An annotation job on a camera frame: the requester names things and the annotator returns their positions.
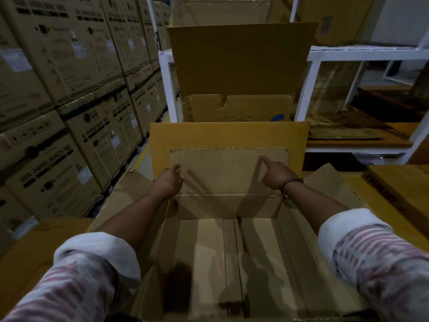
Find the person's left hand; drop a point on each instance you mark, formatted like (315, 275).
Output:
(167, 184)

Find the person's right hand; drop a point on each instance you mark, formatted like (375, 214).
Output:
(280, 176)

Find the large yellow cardboard box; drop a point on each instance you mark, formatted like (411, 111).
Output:
(228, 135)

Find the black print small cardboard box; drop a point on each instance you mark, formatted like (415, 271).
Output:
(402, 184)

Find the person's right forearm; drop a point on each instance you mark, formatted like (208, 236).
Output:
(318, 207)

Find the person's left forearm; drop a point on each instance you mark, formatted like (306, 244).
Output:
(134, 221)

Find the Flipkart box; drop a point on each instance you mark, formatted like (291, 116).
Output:
(241, 56)

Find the tall blue print cardboard box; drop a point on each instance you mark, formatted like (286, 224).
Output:
(335, 16)

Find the taped brown cardboard box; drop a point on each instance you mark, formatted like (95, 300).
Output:
(218, 10)

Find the clear plastic sheet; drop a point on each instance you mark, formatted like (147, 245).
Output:
(331, 87)

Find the striped white shirt sleeve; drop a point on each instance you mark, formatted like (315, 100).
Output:
(77, 281)
(378, 261)

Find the stack of printed brown cartons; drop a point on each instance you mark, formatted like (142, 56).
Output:
(67, 97)

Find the white metal shelf rack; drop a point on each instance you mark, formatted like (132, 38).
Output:
(335, 53)

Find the flat carton with plastic wrap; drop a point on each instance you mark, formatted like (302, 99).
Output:
(26, 258)

